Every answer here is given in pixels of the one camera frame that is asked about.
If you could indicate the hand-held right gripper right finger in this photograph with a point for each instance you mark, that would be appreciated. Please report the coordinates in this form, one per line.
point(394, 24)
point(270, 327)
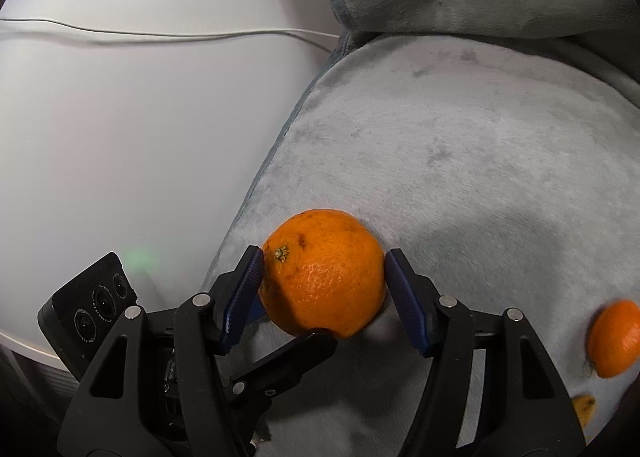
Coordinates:
point(405, 302)

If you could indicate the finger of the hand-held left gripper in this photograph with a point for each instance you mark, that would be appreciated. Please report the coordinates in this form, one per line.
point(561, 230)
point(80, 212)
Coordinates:
point(295, 357)

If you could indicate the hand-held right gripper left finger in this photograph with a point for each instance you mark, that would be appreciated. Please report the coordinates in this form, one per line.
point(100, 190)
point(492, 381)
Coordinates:
point(242, 302)

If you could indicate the large orange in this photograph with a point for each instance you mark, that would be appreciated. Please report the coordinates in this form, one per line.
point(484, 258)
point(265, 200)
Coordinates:
point(325, 277)

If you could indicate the grey plush bed sheet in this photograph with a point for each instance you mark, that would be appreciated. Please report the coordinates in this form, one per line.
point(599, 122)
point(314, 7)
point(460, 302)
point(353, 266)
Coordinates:
point(450, 162)

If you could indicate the small yellow-brown fruit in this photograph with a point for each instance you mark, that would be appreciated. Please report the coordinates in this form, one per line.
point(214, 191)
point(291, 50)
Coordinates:
point(585, 409)

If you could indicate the medium orange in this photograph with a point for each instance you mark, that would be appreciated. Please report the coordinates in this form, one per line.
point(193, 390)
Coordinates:
point(615, 337)

